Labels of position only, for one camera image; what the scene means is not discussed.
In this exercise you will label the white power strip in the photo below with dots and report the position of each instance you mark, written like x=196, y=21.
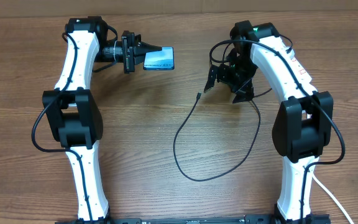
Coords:
x=301, y=74

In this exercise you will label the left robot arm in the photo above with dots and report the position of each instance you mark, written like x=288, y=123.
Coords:
x=73, y=115

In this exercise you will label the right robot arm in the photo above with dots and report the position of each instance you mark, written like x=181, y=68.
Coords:
x=301, y=128

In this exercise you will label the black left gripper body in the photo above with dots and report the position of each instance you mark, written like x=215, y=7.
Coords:
x=128, y=40

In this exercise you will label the blue screen smartphone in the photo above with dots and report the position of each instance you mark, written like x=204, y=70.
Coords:
x=160, y=60

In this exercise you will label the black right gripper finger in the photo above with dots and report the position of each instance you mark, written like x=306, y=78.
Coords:
x=245, y=93
x=210, y=83

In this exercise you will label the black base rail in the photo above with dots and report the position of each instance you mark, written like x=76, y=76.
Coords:
x=248, y=219

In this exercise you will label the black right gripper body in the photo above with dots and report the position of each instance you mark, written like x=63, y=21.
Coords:
x=242, y=71

